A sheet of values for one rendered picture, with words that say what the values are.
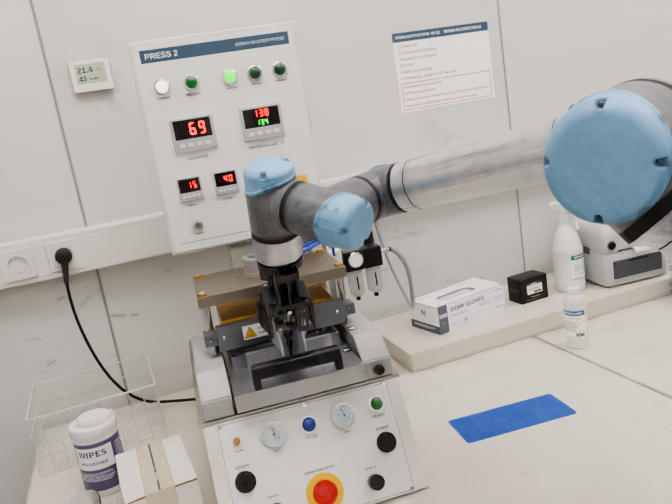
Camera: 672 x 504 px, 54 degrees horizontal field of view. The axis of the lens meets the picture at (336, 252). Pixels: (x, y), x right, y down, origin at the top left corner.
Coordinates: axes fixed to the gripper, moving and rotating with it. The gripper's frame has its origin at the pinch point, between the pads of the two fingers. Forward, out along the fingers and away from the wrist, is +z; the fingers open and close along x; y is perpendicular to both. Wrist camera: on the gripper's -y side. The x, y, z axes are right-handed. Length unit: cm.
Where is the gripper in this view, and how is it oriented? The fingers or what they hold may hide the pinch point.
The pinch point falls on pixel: (289, 347)
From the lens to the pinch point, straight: 114.7
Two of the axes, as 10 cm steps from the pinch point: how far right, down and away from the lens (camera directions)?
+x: 9.6, -2.0, 2.1
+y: 2.9, 4.9, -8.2
